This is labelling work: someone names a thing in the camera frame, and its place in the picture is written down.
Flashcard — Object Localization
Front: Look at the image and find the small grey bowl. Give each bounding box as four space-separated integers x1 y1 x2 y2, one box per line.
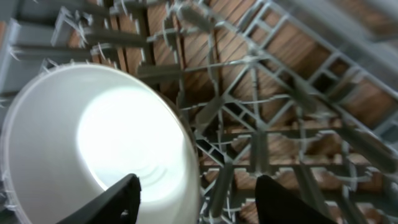
1 63 200 223

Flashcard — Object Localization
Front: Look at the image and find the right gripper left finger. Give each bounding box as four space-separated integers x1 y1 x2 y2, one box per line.
58 174 141 224

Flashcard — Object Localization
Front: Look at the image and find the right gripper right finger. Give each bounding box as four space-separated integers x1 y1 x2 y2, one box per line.
255 175 335 224

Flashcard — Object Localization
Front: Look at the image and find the grey dishwasher rack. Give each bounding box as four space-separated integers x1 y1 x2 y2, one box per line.
1 1 397 223

